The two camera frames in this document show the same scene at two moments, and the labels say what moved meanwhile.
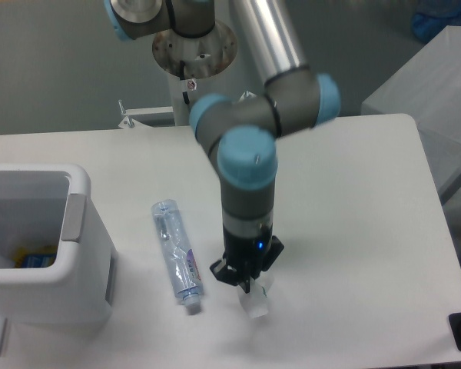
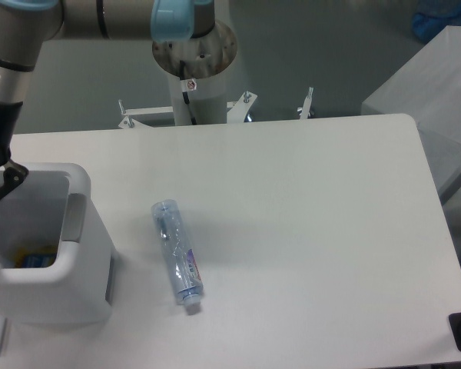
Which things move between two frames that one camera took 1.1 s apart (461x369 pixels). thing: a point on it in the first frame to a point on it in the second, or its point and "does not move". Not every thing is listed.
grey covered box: (437, 88) does not move
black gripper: (249, 254) to (1, 120)
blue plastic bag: (432, 16) does not move
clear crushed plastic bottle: (181, 263) does not move
